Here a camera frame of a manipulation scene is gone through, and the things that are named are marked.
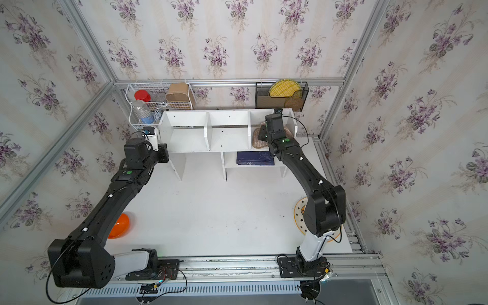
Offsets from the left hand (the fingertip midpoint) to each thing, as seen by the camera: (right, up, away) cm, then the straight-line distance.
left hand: (169, 145), depth 80 cm
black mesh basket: (+42, +23, +15) cm, 51 cm away
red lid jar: (-18, +26, +12) cm, 34 cm away
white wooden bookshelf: (+27, +6, +9) cm, 30 cm away
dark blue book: (+37, -6, +10) cm, 39 cm away
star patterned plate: (+58, -35, +3) cm, 68 cm away
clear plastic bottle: (-16, +15, +11) cm, 24 cm away
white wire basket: (-11, +22, +13) cm, 28 cm away
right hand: (+43, +8, +6) cm, 44 cm away
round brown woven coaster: (+59, +23, +17) cm, 66 cm away
